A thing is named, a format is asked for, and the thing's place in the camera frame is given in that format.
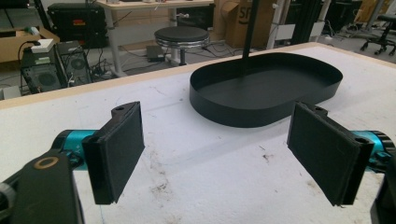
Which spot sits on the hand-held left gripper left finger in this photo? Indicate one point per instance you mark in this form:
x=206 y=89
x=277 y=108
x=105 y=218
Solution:
x=116 y=152

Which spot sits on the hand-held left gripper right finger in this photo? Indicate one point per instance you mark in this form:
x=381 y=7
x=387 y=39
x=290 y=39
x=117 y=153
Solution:
x=327 y=155

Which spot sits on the black oval tray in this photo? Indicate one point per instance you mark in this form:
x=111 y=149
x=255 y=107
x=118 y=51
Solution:
x=264 y=90

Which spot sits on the black computer tower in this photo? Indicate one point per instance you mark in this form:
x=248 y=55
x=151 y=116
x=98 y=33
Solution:
x=54 y=70

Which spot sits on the small black box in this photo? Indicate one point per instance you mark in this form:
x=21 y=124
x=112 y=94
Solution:
x=155 y=53

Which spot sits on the white power adapter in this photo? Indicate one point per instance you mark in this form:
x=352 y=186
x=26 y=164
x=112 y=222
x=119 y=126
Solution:
x=42 y=45

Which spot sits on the round black stool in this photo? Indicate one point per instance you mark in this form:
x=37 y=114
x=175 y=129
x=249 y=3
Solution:
x=181 y=39

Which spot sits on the black office chair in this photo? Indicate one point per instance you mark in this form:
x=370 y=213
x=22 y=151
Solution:
x=380 y=34

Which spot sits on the black equipment case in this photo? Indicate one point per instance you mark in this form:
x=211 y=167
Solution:
x=77 y=23

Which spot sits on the wooden desk with white legs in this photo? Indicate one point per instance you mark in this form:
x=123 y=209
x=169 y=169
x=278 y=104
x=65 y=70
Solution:
x=140 y=18

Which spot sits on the black upright pole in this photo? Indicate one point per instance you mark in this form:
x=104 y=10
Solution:
x=250 y=31

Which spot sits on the brown cardboard box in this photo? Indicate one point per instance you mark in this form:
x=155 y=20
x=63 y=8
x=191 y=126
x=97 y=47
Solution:
x=239 y=21

